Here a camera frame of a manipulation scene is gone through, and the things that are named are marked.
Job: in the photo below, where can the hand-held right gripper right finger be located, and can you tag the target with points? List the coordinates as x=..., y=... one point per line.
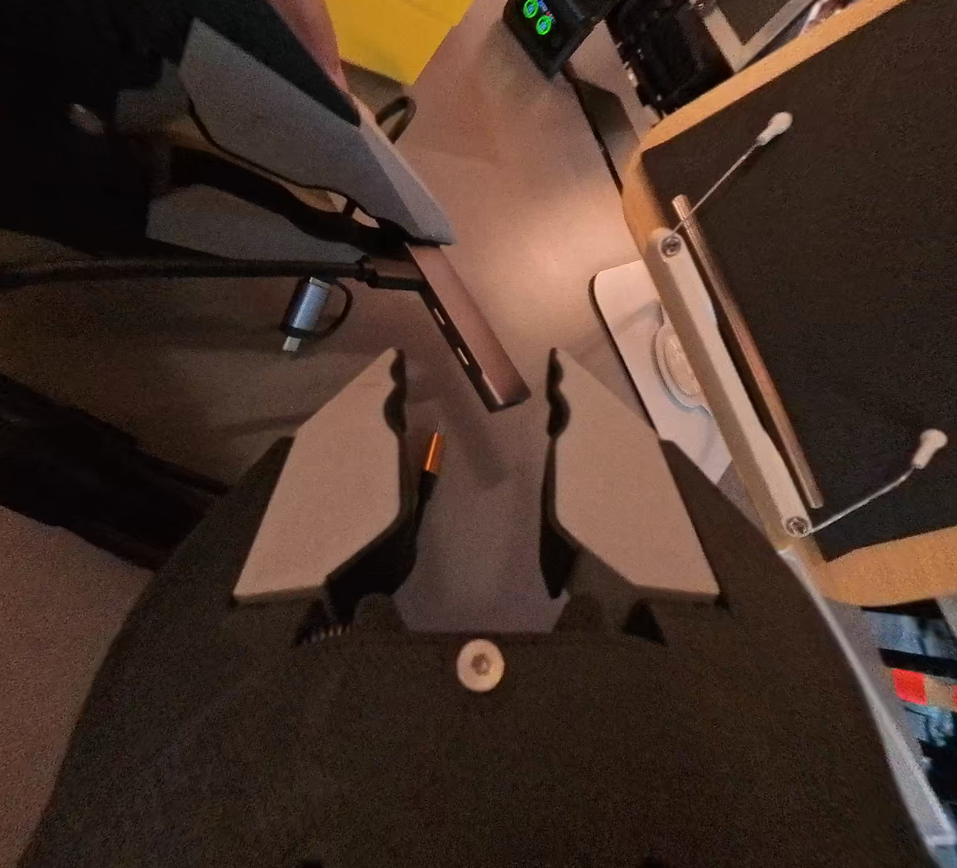
x=620, y=502

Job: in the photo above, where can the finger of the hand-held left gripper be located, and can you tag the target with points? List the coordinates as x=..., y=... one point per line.
x=314, y=135
x=247, y=233

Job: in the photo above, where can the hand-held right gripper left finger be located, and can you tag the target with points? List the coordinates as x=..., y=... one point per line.
x=329, y=494

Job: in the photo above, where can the dark grey usb hub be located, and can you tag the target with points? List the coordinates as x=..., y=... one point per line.
x=478, y=352

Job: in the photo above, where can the black electronic equipment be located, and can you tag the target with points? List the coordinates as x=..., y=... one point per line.
x=665, y=46

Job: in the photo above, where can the wooden framed black board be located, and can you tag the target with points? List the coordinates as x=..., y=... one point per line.
x=860, y=210

